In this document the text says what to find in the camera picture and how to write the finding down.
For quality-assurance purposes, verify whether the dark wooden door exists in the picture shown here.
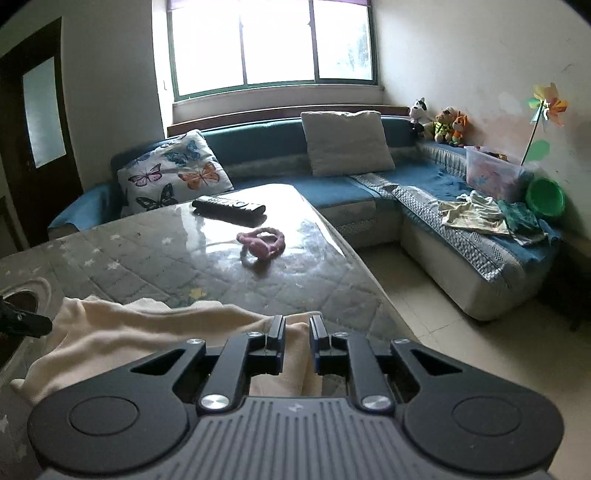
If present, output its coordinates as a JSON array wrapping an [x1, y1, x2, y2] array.
[[1, 19, 83, 246]]

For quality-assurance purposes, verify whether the quilted star tablecloth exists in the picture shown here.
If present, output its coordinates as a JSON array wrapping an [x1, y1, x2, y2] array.
[[0, 184, 417, 480]]

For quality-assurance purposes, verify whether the clothes pile on sofa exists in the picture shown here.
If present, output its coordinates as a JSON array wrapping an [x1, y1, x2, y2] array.
[[438, 190, 550, 246]]

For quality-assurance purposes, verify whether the butterfly print pillow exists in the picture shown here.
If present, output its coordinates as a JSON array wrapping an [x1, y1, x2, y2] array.
[[117, 130, 233, 216]]

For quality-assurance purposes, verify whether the window with green frame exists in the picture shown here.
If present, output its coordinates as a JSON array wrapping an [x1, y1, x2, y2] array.
[[167, 0, 378, 100]]

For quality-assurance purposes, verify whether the clear plastic storage box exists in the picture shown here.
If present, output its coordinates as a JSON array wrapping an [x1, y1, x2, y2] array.
[[465, 146, 529, 203]]

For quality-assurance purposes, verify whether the yellow green plush toy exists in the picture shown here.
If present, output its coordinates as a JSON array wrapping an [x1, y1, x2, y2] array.
[[433, 107, 458, 144]]

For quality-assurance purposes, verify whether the black remote control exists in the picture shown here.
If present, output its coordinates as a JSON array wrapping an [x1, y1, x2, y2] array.
[[191, 196, 266, 227]]

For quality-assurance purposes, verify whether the grey square pillow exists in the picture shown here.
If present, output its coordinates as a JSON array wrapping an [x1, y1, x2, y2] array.
[[301, 110, 394, 177]]

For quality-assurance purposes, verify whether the orange plush toy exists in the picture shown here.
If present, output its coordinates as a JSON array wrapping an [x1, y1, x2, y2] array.
[[449, 112, 469, 148]]

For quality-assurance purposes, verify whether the green plastic basin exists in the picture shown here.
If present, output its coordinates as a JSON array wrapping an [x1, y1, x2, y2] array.
[[526, 177, 566, 219]]

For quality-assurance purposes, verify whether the round black table inset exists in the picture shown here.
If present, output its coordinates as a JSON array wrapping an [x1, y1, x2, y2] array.
[[1, 290, 39, 321]]

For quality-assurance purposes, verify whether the colourful paper pinwheel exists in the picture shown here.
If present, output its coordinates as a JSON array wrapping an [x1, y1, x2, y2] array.
[[520, 82, 569, 166]]

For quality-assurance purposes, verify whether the cow plush toy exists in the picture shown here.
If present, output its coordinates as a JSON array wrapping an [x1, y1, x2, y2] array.
[[409, 97, 435, 140]]

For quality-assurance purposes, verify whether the cream beige shirt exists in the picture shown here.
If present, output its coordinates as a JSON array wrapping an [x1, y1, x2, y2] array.
[[9, 294, 325, 407]]

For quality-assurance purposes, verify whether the blue corner sofa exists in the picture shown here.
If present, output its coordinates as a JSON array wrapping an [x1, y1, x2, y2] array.
[[51, 116, 558, 321]]

